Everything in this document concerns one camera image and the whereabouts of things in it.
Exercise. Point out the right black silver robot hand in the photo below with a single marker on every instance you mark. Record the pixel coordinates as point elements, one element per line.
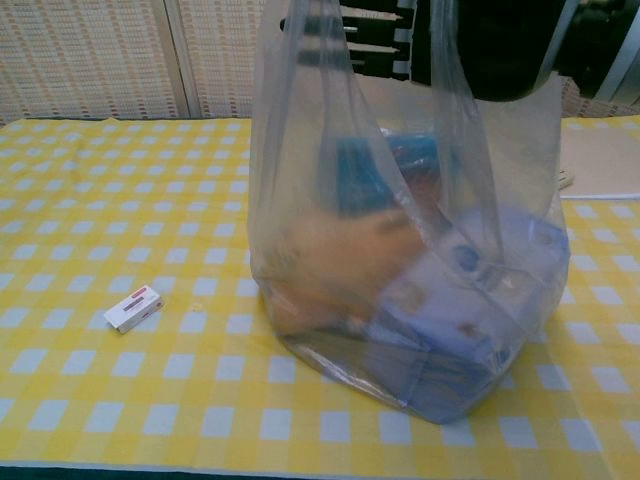
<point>495,45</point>

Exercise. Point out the translucent gray plastic bag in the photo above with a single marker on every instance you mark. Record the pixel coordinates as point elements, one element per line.
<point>300,175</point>

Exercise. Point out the yellow white checkered tablecloth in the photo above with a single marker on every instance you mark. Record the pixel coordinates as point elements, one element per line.
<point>150,390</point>

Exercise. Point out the beige spiral sketchbook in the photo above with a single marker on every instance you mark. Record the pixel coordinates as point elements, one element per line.
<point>600,155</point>

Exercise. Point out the blue cookie box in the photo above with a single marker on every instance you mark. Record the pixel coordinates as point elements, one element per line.
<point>380,170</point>

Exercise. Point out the white packaged item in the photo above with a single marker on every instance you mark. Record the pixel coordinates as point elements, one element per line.
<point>440,295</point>

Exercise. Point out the orange bread bun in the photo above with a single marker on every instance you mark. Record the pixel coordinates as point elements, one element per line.
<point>340,260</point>

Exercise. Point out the woven folding screen panel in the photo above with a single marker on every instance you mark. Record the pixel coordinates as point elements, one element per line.
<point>75,55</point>
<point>220,55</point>

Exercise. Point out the blue white flat package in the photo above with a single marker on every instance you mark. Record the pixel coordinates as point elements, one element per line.
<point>450,385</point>

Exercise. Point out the small white red box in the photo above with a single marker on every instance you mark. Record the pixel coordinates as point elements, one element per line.
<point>134,309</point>

